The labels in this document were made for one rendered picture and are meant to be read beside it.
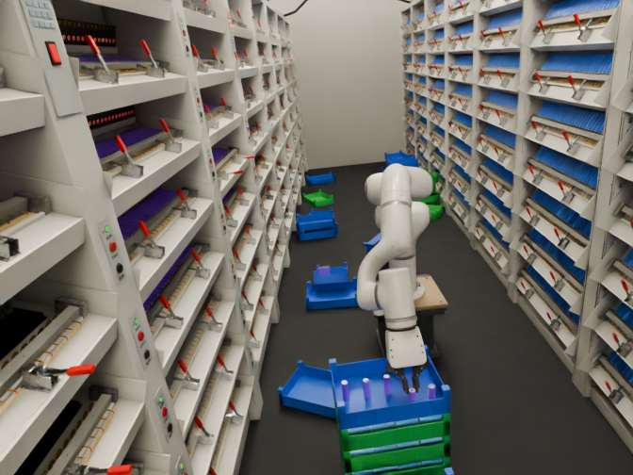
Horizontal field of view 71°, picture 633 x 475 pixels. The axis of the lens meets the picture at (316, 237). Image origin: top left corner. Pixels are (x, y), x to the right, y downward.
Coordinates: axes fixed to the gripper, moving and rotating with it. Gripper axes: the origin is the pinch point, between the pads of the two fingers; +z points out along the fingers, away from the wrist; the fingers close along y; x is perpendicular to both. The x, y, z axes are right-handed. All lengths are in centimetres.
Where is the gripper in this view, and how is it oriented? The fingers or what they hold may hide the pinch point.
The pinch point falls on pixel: (410, 384)
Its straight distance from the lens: 128.4
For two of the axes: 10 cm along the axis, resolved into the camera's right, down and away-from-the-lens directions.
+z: 1.4, 9.9, -0.5
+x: 0.3, -0.6, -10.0
